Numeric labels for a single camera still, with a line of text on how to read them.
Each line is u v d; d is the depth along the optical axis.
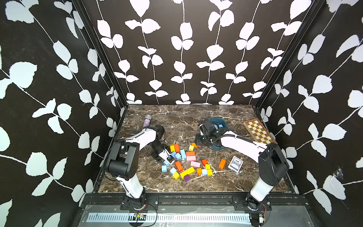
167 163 0.85
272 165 0.46
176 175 0.82
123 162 0.47
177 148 0.94
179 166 0.86
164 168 0.85
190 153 0.92
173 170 0.84
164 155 0.75
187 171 0.84
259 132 1.01
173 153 0.91
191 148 0.93
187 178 0.82
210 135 0.67
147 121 1.05
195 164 0.88
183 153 0.91
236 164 0.87
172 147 0.93
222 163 0.88
